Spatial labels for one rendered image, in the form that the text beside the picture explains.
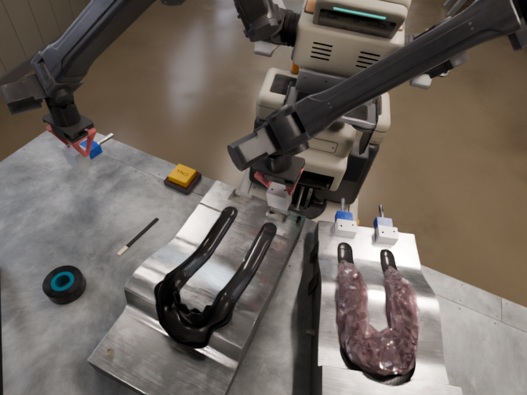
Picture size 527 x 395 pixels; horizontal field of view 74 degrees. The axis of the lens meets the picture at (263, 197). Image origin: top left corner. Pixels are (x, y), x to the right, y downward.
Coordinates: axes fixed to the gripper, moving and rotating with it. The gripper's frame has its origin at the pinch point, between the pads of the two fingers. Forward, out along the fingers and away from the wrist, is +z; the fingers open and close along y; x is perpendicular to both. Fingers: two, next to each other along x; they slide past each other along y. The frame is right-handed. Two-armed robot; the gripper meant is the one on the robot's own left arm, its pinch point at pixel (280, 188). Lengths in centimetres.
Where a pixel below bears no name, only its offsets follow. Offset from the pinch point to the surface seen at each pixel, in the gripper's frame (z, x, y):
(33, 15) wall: 49, 120, -255
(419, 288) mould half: 13.0, -6.1, 36.5
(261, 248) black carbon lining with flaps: 7.5, -12.9, 0.1
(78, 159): -6, -13, -49
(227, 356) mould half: 5.8, -37.7, 4.3
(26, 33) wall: 56, 106, -253
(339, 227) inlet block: 11.7, 1.8, 15.1
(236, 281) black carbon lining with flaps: 4.2, -23.7, -0.5
